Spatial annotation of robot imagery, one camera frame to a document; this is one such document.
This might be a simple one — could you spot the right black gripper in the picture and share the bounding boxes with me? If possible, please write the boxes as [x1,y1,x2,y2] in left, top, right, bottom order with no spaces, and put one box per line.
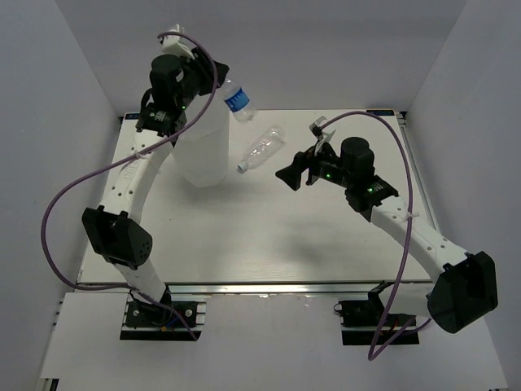
[275,138,353,191]

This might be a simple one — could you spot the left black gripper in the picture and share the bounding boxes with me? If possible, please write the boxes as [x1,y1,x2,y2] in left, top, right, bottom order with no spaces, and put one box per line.
[175,47,229,110]

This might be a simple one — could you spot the clear bottle blue cap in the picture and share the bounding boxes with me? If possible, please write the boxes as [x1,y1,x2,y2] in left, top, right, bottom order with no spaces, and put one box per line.
[220,78,256,124]

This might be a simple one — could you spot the clear crushed bottle no label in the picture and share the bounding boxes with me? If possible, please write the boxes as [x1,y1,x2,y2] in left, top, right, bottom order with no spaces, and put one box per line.
[237,125,285,174]

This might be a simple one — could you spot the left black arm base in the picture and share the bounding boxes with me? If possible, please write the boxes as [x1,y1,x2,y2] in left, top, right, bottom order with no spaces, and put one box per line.
[120,295,206,342]

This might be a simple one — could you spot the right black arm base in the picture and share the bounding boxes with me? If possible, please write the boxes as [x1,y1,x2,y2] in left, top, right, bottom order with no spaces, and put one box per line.
[333,282,419,347]

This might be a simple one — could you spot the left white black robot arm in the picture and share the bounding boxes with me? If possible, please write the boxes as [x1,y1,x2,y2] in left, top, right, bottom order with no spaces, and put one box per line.
[81,51,230,325]

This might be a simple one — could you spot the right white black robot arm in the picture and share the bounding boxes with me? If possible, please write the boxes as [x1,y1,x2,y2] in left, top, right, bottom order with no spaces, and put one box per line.
[275,137,498,333]

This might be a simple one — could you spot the white octagonal plastic bin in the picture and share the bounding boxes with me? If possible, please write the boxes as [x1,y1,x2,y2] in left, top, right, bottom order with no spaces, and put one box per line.
[172,95,230,188]

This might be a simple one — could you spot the right blue table sticker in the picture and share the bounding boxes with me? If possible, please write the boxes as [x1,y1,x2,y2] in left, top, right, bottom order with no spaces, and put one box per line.
[366,109,396,116]

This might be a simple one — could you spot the blue table sticker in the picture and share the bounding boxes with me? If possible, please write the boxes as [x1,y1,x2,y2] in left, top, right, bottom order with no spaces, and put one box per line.
[366,109,396,116]
[124,113,140,120]

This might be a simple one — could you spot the left blue table sticker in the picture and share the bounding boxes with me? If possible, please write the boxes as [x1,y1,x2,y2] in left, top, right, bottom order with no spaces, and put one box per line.
[124,113,140,120]

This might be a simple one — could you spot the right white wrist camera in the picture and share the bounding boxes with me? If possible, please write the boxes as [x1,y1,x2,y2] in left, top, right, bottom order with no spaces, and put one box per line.
[309,116,336,156]

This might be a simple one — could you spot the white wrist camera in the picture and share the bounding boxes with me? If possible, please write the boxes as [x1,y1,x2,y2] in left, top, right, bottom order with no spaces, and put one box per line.
[309,116,336,156]
[159,35,194,59]

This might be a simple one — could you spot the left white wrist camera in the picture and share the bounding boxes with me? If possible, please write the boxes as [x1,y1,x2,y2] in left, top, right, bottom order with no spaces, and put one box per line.
[159,35,194,59]

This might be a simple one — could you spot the aluminium table frame rail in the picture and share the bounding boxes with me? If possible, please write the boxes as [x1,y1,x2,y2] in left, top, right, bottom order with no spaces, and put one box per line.
[77,109,461,298]

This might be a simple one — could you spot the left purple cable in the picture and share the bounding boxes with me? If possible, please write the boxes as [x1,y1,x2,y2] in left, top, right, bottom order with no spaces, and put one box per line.
[40,33,221,342]

